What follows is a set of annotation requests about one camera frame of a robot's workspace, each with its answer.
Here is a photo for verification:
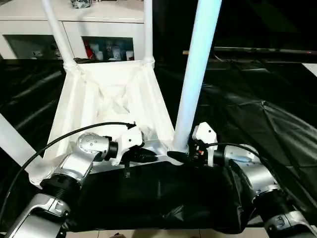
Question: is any red cabinet item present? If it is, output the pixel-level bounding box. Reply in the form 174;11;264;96
84;42;94;60

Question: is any white plastic table top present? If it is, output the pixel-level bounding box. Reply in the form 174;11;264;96
28;59;189;185

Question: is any dark patterned ornament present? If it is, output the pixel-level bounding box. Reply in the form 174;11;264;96
70;0;92;9

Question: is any white plastic table leg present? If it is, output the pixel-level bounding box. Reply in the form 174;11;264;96
143;0;156;67
172;0;222;153
0;113;48;174
41;0;80;71

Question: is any white flat board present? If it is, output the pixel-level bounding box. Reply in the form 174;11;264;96
302;63;317;75

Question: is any long dark metal rod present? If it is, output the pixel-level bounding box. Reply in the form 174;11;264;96
214;47;317;57

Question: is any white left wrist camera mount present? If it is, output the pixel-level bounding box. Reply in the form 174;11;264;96
111;123;146;168

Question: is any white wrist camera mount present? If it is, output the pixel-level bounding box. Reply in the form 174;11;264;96
193;121;218;167
111;123;146;168

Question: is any large black backdrop sheet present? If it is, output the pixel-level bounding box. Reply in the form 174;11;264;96
151;0;317;54

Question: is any white glass-door cabinet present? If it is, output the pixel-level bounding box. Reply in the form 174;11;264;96
0;0;147;61

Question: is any black plastic table mat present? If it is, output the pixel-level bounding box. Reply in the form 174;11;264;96
0;58;317;235

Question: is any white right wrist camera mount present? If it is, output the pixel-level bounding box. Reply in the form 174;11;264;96
193;121;218;167

